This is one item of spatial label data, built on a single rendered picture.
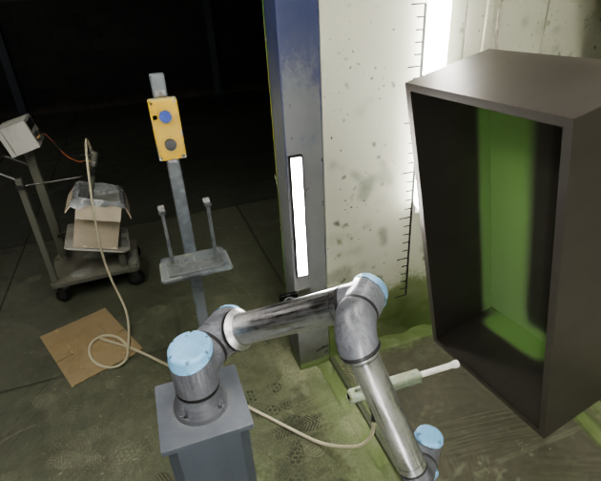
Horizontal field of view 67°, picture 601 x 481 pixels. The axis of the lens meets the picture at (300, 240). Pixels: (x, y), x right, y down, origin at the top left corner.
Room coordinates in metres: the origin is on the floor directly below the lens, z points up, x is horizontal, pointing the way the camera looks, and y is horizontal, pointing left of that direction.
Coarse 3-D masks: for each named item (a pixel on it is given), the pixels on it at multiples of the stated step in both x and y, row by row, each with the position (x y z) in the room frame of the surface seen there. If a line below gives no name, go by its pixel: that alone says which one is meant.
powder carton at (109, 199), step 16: (80, 192) 3.25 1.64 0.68; (96, 192) 3.29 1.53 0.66; (112, 192) 3.32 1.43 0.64; (80, 208) 2.86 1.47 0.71; (96, 208) 2.91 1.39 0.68; (112, 208) 2.95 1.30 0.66; (128, 208) 3.12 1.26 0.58; (80, 224) 2.89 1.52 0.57; (112, 224) 2.96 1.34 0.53; (80, 240) 2.88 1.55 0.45; (96, 240) 2.91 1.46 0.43; (112, 240) 2.95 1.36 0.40
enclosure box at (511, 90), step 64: (512, 64) 1.43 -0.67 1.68; (576, 64) 1.30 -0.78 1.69; (448, 128) 1.60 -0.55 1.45; (512, 128) 1.58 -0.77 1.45; (576, 128) 0.98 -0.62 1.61; (448, 192) 1.62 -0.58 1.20; (512, 192) 1.60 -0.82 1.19; (576, 192) 1.00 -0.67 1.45; (448, 256) 1.63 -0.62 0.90; (512, 256) 1.62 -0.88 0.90; (576, 256) 1.03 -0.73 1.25; (448, 320) 1.65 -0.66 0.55; (512, 320) 1.64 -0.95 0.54; (576, 320) 1.07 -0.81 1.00; (512, 384) 1.32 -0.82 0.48; (576, 384) 1.11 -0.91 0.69
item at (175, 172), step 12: (156, 84) 2.00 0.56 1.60; (168, 168) 2.00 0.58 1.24; (180, 168) 2.02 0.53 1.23; (180, 180) 2.01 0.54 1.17; (180, 192) 2.01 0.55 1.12; (180, 204) 2.00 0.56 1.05; (180, 216) 2.00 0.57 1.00; (180, 228) 2.00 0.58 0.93; (192, 228) 2.02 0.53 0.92; (192, 240) 2.01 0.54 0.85; (192, 252) 2.01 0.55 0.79; (192, 288) 2.00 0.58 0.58; (204, 300) 2.01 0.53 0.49; (204, 312) 2.01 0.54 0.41
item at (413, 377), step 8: (456, 360) 1.39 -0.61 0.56; (432, 368) 1.35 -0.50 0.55; (440, 368) 1.35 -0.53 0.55; (448, 368) 1.36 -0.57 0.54; (392, 376) 1.32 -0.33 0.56; (400, 376) 1.31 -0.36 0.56; (408, 376) 1.31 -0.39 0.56; (416, 376) 1.31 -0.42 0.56; (424, 376) 1.33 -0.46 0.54; (392, 384) 1.28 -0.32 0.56; (400, 384) 1.28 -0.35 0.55; (408, 384) 1.29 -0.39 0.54; (416, 384) 1.31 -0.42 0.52; (352, 392) 1.25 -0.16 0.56; (360, 392) 1.25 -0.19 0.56; (352, 400) 1.23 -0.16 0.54; (360, 400) 1.23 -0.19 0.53
